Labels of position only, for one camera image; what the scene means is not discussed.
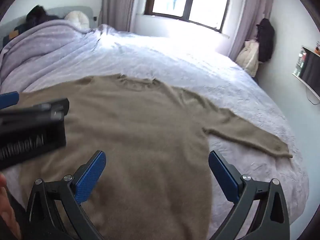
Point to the black hanging jacket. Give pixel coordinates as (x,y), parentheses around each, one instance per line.
(266,40)

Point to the dark framed window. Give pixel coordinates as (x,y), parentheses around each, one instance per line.
(165,0)

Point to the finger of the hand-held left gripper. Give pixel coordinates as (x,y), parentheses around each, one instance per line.
(37,113)
(8,99)

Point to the person's left hand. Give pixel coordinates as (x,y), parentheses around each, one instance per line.
(7,210)

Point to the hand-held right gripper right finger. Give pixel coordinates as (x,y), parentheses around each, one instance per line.
(223,177)

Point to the lavender embossed bed blanket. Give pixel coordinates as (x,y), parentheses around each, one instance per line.
(175,62)

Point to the grey padded headboard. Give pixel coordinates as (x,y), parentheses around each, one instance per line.
(82,11)

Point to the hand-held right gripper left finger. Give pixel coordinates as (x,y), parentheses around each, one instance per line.
(90,177)

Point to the brown knit sweater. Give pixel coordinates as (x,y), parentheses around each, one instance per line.
(140,130)

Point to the mauve pleated curtain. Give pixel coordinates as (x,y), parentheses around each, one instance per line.
(117,5)
(252,12)

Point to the beige hanging jacket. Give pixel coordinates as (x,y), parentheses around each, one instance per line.
(247,57)

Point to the wall mounted television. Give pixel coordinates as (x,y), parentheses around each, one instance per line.
(310,72)

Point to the round white cushion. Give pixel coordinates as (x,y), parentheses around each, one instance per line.
(77,19)

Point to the dark clothes pile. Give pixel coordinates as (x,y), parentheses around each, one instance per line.
(37,16)

